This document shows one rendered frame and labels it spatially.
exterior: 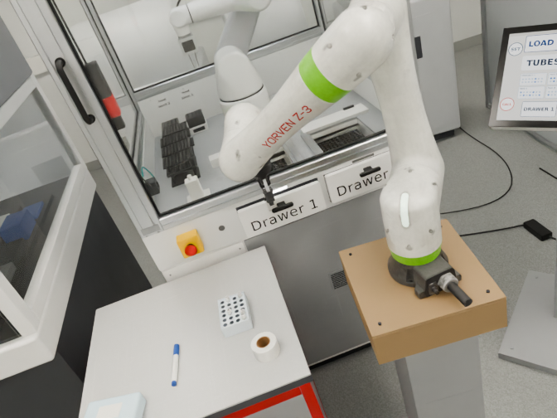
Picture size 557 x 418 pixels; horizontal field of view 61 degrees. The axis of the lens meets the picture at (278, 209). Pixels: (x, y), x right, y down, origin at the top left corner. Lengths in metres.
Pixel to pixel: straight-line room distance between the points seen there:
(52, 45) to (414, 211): 1.00
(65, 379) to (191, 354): 0.52
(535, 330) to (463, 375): 0.80
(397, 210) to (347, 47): 0.37
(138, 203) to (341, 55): 0.88
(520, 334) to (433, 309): 1.07
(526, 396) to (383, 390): 0.52
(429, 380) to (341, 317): 0.66
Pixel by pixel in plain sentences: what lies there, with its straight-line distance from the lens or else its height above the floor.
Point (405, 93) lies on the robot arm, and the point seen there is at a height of 1.29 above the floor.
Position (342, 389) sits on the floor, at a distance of 2.13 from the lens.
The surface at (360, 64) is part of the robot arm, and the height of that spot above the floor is 1.43.
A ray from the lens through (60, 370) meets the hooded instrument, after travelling 1.75.
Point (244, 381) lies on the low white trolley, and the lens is 1.28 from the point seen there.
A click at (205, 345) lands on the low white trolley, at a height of 0.76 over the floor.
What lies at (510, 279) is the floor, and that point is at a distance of 2.47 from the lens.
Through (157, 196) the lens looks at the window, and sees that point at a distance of 1.57.
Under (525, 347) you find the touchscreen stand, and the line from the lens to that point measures 2.17.
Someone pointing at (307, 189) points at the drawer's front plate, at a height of 0.92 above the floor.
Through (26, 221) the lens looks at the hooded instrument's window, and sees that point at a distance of 1.81.
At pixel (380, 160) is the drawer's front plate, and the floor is 0.92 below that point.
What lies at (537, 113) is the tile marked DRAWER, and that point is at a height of 0.99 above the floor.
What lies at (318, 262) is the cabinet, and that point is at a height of 0.58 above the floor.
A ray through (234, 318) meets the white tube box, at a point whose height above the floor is 0.80.
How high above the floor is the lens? 1.72
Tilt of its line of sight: 32 degrees down
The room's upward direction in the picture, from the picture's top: 19 degrees counter-clockwise
